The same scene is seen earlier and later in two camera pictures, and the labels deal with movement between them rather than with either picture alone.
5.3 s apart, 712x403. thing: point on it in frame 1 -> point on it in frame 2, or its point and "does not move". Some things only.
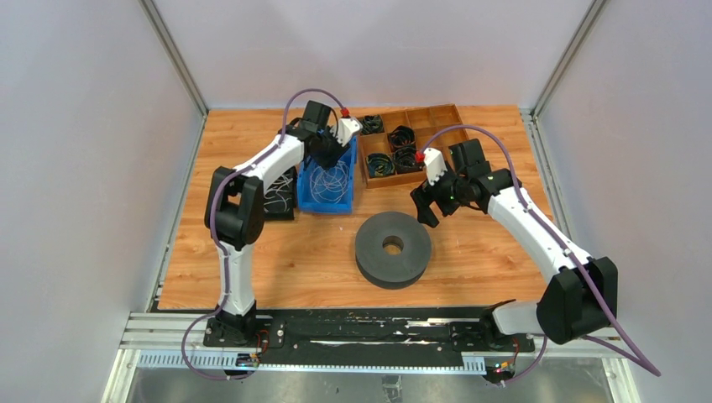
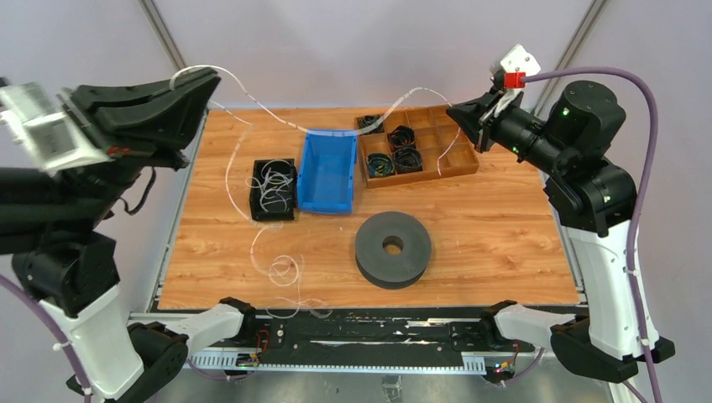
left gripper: (338, 153) -> (154, 112)
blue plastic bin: (326, 187) does not move
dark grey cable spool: (392, 250) does not move
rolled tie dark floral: (405, 160) does not move
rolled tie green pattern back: (372, 124) does not move
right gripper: (425, 196) -> (479, 128)
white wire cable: (329, 185) -> (286, 121)
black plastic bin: (280, 199) does not move
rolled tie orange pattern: (401, 137) does not move
